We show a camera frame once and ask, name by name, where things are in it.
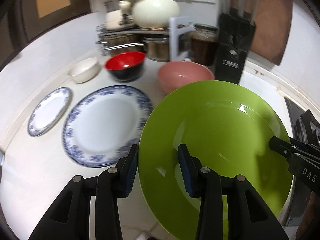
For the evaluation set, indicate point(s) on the cream ceramic pot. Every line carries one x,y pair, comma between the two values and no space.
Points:
154,13

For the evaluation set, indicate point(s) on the green plate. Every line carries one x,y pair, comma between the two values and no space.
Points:
226,126

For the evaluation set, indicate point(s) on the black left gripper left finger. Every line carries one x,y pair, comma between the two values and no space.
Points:
68,215

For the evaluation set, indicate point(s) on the white corner shelf rack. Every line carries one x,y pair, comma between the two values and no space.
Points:
178,32

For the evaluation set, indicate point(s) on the steel pan left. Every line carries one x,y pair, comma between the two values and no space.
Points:
120,43

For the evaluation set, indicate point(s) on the small cream bowl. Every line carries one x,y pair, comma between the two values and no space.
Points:
84,70

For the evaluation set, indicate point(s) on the person's right hand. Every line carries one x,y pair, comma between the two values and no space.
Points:
310,215

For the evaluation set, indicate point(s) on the black knife block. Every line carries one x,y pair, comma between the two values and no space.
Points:
235,38

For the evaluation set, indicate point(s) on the wooden cutting board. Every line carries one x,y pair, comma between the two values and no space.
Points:
273,22

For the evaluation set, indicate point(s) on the glass jar with dark contents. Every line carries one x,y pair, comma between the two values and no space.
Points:
204,44

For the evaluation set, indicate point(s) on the red and black bowl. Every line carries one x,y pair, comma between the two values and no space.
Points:
126,67

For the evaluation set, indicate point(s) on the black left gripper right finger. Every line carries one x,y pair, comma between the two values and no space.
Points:
249,217

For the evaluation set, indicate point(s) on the large blue floral plate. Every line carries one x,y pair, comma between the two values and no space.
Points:
102,127

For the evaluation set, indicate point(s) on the cream enamel pot with clasp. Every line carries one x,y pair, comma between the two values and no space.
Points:
118,15

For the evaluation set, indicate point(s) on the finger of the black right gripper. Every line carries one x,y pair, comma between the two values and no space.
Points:
288,149

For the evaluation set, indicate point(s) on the small blue floral plate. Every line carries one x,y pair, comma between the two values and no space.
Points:
48,111

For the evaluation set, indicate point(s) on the pink bowl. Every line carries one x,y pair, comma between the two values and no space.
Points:
176,74

